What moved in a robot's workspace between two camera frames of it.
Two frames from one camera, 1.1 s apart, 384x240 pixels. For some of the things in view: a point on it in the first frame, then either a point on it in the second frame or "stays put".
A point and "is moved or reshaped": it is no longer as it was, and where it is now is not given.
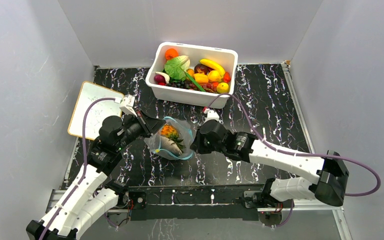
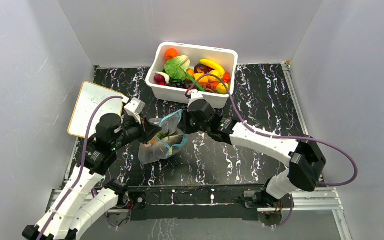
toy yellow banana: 213,65 stays put
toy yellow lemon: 222,87 stays put
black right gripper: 197,146 to 185,126
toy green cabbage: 176,67 stays put
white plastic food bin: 226,58 stays put
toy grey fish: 168,144 is moved or reshaped
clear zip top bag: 174,140 is moved or reshaped
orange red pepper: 227,78 stays put
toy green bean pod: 195,82 stays put
